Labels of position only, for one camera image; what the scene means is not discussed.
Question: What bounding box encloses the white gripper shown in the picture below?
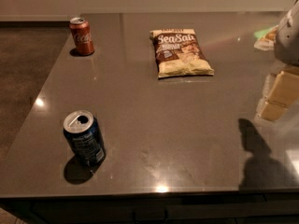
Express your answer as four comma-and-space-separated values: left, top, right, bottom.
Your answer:
257, 0, 299, 121

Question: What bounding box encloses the red coke can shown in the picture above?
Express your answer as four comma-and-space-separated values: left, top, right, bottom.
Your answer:
69, 17, 94, 56

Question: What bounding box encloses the green and white snack bag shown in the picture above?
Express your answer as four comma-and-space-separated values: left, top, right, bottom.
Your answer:
254, 25, 278, 51

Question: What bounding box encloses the brown sea salt chip bag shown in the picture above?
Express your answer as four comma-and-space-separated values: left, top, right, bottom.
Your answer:
150, 29, 214, 78

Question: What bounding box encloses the blue open soda can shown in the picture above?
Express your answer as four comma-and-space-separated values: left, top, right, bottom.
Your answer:
64, 110, 106, 166

